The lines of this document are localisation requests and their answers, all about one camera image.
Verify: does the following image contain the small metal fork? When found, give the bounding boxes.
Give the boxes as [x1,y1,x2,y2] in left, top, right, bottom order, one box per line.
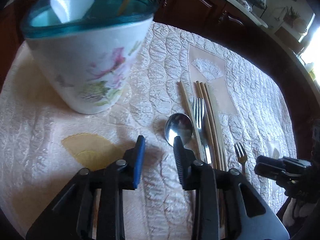
[234,142,248,175]

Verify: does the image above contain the dark wooden base cabinets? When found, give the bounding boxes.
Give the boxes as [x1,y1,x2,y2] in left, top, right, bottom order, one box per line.
[0,0,253,30]

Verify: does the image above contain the floral ceramic cup teal rim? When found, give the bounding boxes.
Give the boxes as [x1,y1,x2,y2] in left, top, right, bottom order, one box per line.
[20,0,160,115]

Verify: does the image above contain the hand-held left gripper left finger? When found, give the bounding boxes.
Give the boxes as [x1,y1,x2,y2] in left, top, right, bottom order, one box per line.
[25,135,147,240]

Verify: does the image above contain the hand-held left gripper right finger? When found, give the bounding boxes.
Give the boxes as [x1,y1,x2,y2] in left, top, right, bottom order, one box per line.
[172,136,290,240]

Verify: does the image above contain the quilted cream tablecloth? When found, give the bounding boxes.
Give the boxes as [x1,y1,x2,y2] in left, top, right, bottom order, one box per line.
[0,22,298,240]

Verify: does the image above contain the stainless steel spoon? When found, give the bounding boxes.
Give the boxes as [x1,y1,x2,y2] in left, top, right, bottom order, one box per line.
[164,113,194,148]

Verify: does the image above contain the white plastic spoon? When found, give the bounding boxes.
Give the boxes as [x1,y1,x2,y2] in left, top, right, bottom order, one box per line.
[49,0,96,23]

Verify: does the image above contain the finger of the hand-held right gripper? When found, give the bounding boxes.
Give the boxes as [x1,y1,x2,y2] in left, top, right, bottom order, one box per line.
[254,164,291,181]
[257,155,312,168]

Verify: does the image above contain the large stainless steel fork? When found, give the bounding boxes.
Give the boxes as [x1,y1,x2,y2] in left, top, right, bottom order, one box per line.
[192,97,212,165]

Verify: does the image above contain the small potted plant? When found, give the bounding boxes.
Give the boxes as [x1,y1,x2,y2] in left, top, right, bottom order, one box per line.
[284,6,302,28]

